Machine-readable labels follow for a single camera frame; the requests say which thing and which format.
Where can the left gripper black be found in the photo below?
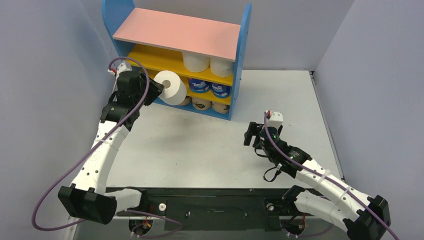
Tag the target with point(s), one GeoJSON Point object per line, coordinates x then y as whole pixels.
{"type": "Point", "coordinates": [155, 90]}

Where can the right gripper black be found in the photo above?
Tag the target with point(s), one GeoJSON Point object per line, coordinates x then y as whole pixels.
{"type": "Point", "coordinates": [251, 133]}

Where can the brown cartoon roll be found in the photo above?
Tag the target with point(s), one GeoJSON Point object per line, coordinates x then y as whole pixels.
{"type": "Point", "coordinates": [201, 104]}
{"type": "Point", "coordinates": [186, 101]}

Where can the blue roll back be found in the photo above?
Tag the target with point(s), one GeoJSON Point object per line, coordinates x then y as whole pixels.
{"type": "Point", "coordinates": [198, 86]}

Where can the blue roll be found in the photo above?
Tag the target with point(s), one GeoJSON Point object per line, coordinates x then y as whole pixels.
{"type": "Point", "coordinates": [198, 86]}
{"type": "Point", "coordinates": [220, 90]}

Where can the blue roll front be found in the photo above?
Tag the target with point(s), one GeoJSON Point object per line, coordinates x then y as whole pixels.
{"type": "Point", "coordinates": [220, 90]}

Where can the plain white toilet roll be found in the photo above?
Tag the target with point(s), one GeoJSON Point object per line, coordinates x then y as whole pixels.
{"type": "Point", "coordinates": [221, 67]}

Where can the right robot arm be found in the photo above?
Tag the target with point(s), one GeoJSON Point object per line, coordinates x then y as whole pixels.
{"type": "Point", "coordinates": [359, 215]}

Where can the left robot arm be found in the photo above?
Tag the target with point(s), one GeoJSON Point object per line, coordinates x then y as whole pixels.
{"type": "Point", "coordinates": [86, 196]}

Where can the blue pink yellow shelf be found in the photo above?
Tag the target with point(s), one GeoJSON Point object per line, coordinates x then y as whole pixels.
{"type": "Point", "coordinates": [156, 40]}

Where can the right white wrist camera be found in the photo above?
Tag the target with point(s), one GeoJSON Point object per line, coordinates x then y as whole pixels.
{"type": "Point", "coordinates": [274, 119]}

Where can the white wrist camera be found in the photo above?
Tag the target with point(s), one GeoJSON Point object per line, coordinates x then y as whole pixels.
{"type": "Point", "coordinates": [124, 66]}
{"type": "Point", "coordinates": [274, 119]}

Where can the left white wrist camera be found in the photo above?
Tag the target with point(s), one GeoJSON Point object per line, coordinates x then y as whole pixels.
{"type": "Point", "coordinates": [124, 66]}

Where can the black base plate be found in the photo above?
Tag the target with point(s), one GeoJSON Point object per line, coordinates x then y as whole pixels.
{"type": "Point", "coordinates": [220, 209]}

